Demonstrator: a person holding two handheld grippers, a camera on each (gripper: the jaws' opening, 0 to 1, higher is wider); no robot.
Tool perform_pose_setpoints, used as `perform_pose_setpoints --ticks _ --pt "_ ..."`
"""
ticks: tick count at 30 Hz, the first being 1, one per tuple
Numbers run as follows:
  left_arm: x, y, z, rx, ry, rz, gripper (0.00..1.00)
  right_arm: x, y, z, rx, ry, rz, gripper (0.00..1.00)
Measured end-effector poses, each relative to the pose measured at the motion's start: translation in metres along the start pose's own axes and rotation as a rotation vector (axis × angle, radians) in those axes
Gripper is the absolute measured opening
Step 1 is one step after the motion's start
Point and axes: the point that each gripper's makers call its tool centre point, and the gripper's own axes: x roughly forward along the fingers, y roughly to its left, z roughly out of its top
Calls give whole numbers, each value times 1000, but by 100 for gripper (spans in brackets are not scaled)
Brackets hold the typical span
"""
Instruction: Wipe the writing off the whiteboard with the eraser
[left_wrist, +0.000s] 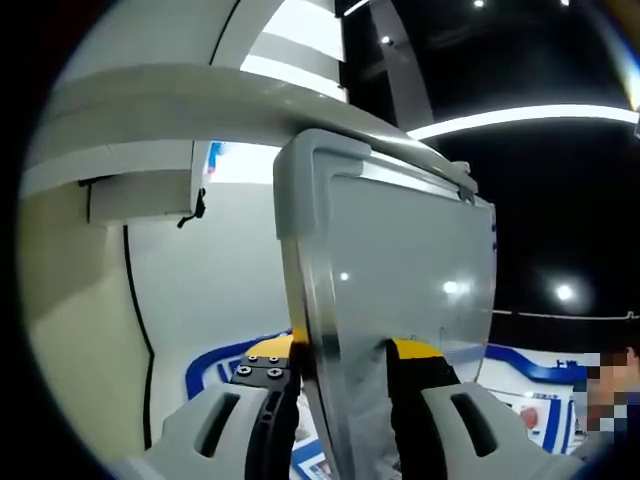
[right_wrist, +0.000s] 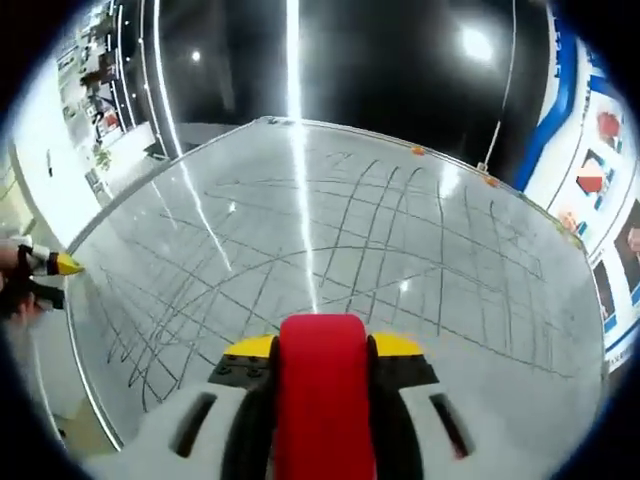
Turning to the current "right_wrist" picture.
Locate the round ceiling spotlight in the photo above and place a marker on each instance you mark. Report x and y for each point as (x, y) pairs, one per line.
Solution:
(477, 42)
(196, 55)

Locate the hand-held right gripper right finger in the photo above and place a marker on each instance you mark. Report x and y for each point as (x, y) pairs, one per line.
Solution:
(482, 440)

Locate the small dark object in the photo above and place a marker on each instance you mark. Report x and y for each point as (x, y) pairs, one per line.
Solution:
(49, 162)

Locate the white wall conduit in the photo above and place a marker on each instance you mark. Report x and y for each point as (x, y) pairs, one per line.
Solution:
(483, 165)

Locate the white whiteboard grey frame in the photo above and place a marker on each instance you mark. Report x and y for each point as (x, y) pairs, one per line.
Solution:
(350, 225)

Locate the white curved counter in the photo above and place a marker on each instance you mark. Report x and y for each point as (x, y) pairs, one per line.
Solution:
(35, 165)

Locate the person's left hand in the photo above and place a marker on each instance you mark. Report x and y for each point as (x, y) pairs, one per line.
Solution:
(7, 260)

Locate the long ceiling light strip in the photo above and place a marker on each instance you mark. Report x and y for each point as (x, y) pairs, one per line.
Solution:
(156, 102)
(294, 60)

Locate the red eraser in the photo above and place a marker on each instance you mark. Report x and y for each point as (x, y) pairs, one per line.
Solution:
(325, 390)

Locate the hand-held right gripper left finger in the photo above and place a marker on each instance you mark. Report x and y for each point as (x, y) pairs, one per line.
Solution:
(155, 440)

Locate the green potted plant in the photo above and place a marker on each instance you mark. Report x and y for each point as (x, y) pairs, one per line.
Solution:
(102, 159)

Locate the wall poster with portraits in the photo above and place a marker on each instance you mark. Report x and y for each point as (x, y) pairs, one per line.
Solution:
(572, 130)

